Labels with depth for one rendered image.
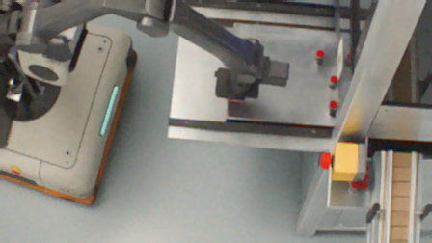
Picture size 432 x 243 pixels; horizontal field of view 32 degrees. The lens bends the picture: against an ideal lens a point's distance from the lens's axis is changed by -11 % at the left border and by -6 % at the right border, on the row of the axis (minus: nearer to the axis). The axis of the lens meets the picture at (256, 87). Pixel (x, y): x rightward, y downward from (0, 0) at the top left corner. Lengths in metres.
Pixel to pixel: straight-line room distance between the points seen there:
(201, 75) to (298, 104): 0.25
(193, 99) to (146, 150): 0.92
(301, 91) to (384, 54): 0.60
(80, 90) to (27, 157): 0.32
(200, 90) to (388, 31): 0.76
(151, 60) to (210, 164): 0.47
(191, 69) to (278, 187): 0.92
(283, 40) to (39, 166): 1.00
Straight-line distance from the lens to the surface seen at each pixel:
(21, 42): 1.72
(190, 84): 2.04
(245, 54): 1.70
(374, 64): 1.51
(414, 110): 1.72
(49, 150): 2.67
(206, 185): 2.87
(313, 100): 2.04
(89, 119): 2.68
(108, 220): 2.86
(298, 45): 2.10
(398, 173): 1.95
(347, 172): 1.83
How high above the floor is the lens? 2.74
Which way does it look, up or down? 66 degrees down
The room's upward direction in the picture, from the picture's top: 7 degrees clockwise
